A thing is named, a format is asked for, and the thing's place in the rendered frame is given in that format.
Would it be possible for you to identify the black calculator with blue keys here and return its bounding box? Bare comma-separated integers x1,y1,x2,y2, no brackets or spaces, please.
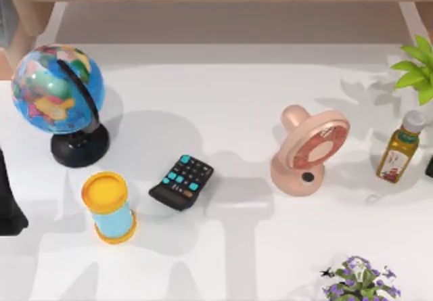
148,154,215,212

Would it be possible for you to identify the pink desk fan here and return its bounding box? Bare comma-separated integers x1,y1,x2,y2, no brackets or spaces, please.
270,104,351,198

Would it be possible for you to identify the yellow and blue hourglass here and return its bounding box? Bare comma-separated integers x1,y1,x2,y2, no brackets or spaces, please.
81,171,139,246

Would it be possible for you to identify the blue globe on black stand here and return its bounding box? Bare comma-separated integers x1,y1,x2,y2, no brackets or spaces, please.
11,44,111,168

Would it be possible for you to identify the yellow oil bottle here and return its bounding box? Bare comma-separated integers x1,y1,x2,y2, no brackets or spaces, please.
375,110,426,184

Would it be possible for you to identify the purple flower plant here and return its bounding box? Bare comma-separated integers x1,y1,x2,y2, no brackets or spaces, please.
319,255,402,301

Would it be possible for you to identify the green leafy plant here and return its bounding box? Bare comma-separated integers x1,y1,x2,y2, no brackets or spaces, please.
390,34,433,106

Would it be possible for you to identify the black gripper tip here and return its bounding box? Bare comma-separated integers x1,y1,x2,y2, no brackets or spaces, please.
0,149,29,237

